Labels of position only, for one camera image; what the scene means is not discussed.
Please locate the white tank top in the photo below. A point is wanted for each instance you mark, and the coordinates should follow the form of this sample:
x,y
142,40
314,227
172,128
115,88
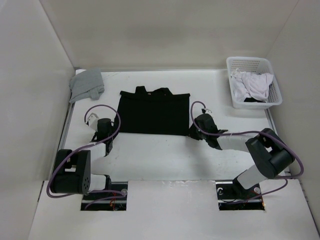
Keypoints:
x,y
251,85

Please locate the white plastic basket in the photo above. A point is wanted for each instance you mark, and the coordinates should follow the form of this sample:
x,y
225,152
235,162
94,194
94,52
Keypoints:
x,y
255,65

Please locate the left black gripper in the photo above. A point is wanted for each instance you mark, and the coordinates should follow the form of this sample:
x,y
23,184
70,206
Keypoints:
x,y
113,129

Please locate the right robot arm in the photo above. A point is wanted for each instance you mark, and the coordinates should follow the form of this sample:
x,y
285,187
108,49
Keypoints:
x,y
266,149

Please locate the black tank top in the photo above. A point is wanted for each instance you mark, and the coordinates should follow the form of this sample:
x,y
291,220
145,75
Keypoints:
x,y
158,112

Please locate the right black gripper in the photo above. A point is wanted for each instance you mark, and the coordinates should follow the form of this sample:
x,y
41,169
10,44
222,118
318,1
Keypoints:
x,y
191,132

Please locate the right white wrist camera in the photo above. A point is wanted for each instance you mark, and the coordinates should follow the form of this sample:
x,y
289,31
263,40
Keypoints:
x,y
206,111

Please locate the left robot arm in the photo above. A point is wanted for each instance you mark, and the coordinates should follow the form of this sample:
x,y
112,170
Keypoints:
x,y
73,170

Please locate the folded grey tank top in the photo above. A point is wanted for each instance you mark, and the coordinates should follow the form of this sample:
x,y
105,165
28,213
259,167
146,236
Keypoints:
x,y
87,84

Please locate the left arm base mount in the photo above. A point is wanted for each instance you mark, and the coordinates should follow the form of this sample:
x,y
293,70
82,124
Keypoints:
x,y
113,201

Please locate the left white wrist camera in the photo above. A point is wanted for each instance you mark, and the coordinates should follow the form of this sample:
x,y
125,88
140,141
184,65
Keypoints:
x,y
92,121

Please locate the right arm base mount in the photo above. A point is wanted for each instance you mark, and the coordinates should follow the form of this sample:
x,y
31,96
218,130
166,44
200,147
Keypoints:
x,y
231,200

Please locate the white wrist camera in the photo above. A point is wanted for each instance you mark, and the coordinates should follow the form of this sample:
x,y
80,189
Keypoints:
x,y
206,111
92,121

